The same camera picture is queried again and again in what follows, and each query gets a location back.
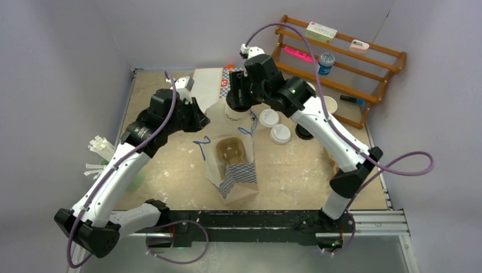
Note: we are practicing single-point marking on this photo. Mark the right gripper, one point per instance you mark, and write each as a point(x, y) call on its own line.
point(239, 82)

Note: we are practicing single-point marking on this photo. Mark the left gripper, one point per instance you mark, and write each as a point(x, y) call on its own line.
point(199, 119)

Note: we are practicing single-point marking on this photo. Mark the brown pulp cup carrier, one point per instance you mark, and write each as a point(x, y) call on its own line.
point(231, 151)

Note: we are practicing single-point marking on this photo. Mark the checkered paper bag blue handles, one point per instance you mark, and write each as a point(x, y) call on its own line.
point(235, 183)

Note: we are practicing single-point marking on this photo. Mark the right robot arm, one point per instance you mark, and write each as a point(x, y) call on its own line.
point(355, 159)

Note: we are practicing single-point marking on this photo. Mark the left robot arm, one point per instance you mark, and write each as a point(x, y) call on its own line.
point(91, 222)

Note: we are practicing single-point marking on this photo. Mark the stack of flat paper bags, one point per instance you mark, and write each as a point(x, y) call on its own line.
point(211, 85)

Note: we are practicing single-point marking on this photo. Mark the white cup lid far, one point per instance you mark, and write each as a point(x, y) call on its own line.
point(269, 118)

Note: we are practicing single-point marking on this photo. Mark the white cup lid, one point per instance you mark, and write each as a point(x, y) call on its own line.
point(280, 134)
point(269, 118)

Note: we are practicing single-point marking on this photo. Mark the white cup lid near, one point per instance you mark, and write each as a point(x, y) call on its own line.
point(280, 134)

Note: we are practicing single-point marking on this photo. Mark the black lids by cups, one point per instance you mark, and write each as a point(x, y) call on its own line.
point(302, 133)

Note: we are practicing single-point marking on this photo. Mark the pink highlighter pen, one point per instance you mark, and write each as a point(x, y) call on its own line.
point(298, 54)

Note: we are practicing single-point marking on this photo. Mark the dark paper cup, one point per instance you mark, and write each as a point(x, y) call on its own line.
point(331, 104)

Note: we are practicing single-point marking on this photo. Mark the blue white jar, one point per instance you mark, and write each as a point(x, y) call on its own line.
point(325, 63)

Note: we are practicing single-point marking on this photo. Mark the wrapped white straws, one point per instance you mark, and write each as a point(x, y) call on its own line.
point(103, 148)

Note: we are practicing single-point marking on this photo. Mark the white green box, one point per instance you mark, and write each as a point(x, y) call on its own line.
point(320, 33)

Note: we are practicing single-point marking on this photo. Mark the black blue marker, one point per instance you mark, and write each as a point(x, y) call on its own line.
point(350, 99)

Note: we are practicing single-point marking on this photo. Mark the stack of pulp carriers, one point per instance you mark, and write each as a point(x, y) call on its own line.
point(332, 161)

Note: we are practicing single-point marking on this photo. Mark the wooden shelf rack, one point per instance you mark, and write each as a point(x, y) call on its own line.
point(340, 81)

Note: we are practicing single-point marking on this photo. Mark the white pink small device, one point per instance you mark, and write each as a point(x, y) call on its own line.
point(358, 46)

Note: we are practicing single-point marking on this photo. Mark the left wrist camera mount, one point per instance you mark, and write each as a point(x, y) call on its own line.
point(184, 87)

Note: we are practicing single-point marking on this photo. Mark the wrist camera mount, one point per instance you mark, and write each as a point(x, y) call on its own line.
point(247, 52)
point(184, 87)

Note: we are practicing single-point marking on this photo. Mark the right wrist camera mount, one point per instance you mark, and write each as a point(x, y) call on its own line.
point(247, 52)

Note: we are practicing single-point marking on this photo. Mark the black aluminium base frame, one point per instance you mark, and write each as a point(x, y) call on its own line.
point(304, 227)

